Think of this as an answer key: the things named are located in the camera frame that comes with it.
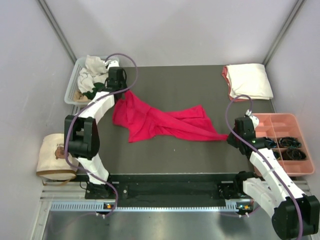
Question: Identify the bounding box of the red t-shirt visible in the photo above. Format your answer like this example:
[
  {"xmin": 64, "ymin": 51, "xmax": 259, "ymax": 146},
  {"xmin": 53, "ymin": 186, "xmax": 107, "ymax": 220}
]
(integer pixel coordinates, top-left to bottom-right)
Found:
[{"xmin": 112, "ymin": 90, "xmax": 228, "ymax": 143}]

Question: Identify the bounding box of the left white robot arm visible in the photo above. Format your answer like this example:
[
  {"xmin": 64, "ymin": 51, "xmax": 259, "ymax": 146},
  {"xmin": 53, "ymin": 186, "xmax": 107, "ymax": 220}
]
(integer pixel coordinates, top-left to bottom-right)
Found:
[{"xmin": 64, "ymin": 66, "xmax": 128, "ymax": 199}]

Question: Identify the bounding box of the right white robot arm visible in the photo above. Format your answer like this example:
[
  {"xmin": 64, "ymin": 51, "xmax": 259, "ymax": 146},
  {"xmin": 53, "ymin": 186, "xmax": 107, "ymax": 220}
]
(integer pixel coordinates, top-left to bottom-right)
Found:
[{"xmin": 227, "ymin": 115, "xmax": 320, "ymax": 240}]

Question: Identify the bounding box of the dark green shirt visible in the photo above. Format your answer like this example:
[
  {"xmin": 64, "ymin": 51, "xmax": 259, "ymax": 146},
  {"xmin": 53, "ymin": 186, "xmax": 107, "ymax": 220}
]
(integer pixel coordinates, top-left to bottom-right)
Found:
[{"xmin": 82, "ymin": 82, "xmax": 106, "ymax": 100}]

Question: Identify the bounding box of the cream crumpled shirt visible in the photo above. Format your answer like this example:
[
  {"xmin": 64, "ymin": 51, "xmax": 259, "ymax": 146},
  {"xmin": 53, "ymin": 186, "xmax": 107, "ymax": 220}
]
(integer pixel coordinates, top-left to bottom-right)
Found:
[{"xmin": 85, "ymin": 55, "xmax": 110, "ymax": 77}]

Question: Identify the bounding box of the pink divided plastic tray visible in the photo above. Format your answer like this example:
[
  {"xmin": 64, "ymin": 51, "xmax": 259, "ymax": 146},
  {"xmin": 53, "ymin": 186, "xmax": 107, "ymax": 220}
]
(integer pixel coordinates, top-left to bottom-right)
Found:
[{"xmin": 255, "ymin": 113, "xmax": 315, "ymax": 177}]

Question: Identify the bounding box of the dark rolled item back-left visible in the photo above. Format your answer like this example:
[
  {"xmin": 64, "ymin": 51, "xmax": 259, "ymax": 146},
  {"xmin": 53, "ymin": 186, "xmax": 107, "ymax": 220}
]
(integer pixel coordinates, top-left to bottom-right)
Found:
[{"xmin": 263, "ymin": 137, "xmax": 278, "ymax": 149}]

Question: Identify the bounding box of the white printed crumpled shirt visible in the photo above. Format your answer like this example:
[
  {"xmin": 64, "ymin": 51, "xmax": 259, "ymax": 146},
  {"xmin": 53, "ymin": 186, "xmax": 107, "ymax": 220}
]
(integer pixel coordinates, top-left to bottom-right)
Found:
[{"xmin": 77, "ymin": 67, "xmax": 108, "ymax": 93}]

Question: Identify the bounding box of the tan shirt in basket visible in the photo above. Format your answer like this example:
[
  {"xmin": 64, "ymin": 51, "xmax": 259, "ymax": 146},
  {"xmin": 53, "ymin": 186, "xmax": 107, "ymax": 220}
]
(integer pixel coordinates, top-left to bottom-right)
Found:
[{"xmin": 73, "ymin": 91, "xmax": 95, "ymax": 104}]

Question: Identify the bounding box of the dark rolled item front-left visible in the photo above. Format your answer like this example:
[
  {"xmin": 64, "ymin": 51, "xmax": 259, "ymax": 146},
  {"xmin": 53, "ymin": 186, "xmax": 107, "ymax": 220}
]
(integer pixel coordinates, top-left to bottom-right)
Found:
[{"xmin": 272, "ymin": 149, "xmax": 282, "ymax": 161}]

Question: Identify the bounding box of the dark rolled item back-right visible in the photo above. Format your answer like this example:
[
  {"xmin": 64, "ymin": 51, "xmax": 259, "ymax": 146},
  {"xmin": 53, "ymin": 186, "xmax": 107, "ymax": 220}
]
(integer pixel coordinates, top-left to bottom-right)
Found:
[{"xmin": 278, "ymin": 136, "xmax": 302, "ymax": 149}]

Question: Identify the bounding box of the white plastic laundry basket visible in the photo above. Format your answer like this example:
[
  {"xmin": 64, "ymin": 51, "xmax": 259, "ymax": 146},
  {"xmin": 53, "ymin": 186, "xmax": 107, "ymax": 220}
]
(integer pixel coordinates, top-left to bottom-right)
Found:
[{"xmin": 64, "ymin": 55, "xmax": 120, "ymax": 108}]

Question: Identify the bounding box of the folded cream t-shirt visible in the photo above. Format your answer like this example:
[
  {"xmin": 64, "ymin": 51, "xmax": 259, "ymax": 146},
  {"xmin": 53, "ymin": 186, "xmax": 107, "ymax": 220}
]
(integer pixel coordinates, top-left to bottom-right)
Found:
[{"xmin": 226, "ymin": 63, "xmax": 274, "ymax": 100}]

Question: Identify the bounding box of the dark rolled item front-right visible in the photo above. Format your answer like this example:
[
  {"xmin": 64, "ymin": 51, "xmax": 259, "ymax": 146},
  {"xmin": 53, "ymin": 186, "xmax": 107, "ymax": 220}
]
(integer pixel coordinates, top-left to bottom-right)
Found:
[{"xmin": 285, "ymin": 148, "xmax": 307, "ymax": 161}]

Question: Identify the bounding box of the folded pink t-shirt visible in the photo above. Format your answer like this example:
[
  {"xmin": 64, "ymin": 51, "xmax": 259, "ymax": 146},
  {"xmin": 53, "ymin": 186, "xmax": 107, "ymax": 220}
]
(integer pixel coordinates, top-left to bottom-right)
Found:
[{"xmin": 221, "ymin": 65, "xmax": 247, "ymax": 103}]

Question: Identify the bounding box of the cream fabric bear bag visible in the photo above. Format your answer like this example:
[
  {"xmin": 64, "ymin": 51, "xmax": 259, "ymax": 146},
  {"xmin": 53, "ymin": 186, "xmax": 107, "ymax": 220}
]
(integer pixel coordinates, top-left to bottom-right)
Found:
[{"xmin": 36, "ymin": 133, "xmax": 77, "ymax": 186}]

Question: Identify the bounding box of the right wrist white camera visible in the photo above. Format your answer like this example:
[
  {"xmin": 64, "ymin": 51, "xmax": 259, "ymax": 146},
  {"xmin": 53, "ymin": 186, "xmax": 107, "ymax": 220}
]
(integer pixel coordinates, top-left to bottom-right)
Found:
[{"xmin": 245, "ymin": 109, "xmax": 260, "ymax": 130}]

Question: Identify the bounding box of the wrist white camera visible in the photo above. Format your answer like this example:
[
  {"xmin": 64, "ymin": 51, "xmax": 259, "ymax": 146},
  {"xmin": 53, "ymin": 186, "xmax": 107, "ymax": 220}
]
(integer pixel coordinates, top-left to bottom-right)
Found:
[
  {"xmin": 104, "ymin": 59, "xmax": 120, "ymax": 70},
  {"xmin": 245, "ymin": 109, "xmax": 260, "ymax": 130}
]

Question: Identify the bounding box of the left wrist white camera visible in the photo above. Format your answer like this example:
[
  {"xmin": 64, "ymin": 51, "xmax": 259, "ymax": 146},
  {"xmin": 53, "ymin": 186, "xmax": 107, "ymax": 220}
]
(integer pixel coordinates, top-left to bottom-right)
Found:
[{"xmin": 104, "ymin": 59, "xmax": 120, "ymax": 70}]

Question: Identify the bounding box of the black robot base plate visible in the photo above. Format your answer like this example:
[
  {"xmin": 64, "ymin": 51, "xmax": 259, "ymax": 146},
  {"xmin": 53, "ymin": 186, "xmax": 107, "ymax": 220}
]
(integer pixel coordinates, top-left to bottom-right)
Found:
[{"xmin": 84, "ymin": 173, "xmax": 253, "ymax": 208}]

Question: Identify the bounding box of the grey slotted cable duct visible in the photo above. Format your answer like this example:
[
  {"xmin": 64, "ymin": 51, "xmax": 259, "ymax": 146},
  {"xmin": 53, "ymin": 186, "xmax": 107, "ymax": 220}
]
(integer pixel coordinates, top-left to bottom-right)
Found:
[{"xmin": 50, "ymin": 201, "xmax": 239, "ymax": 212}]

